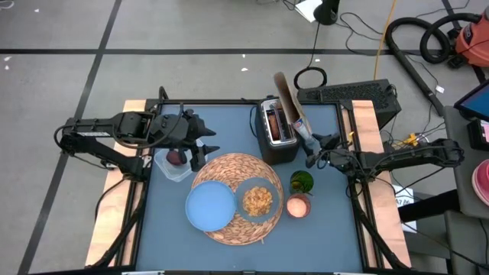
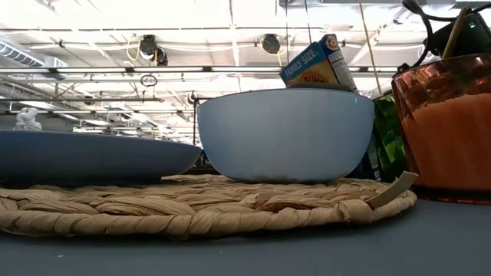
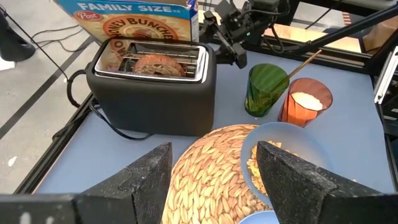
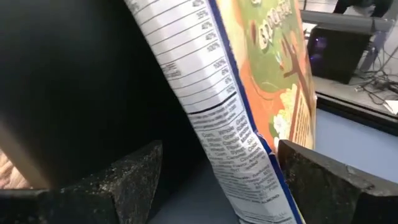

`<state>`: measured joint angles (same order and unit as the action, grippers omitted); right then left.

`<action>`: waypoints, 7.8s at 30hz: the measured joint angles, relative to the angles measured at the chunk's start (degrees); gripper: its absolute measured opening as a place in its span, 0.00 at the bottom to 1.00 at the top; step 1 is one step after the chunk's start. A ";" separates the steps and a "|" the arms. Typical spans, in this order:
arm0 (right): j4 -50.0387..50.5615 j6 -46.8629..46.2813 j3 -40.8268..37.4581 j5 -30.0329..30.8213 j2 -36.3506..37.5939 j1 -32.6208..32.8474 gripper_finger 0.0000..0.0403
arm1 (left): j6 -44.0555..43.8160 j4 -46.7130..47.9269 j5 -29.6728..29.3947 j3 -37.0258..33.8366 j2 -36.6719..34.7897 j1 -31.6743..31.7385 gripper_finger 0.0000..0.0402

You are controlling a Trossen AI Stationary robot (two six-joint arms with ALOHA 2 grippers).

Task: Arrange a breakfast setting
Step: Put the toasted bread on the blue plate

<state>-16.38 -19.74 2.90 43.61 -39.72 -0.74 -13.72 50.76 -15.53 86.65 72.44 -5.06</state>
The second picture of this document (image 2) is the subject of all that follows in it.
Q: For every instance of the blue almond cereal box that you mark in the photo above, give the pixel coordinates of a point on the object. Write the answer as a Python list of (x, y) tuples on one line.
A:
[(314, 65)]

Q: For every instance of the orange glass of juice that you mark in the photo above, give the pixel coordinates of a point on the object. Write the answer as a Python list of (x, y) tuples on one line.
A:
[(449, 134)]

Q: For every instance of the green glass cup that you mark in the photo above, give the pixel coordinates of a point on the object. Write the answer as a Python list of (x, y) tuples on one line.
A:
[(389, 142)]

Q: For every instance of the pale blue bowl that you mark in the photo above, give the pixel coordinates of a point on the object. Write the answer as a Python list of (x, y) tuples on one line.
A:
[(285, 134)]

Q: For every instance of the long ceiling light bar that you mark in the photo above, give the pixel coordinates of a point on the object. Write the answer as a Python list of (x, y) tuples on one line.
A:
[(153, 69)]

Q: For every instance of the round woven straw placemat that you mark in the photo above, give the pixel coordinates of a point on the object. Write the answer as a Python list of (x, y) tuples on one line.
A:
[(192, 214)]

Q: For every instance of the blue plate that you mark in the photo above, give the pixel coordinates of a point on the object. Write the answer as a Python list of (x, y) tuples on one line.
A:
[(84, 157)]

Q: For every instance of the white figure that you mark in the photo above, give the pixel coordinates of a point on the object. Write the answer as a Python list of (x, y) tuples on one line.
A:
[(27, 119)]

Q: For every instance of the silver ventilation duct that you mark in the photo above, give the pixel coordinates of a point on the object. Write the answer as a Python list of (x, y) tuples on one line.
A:
[(23, 57)]

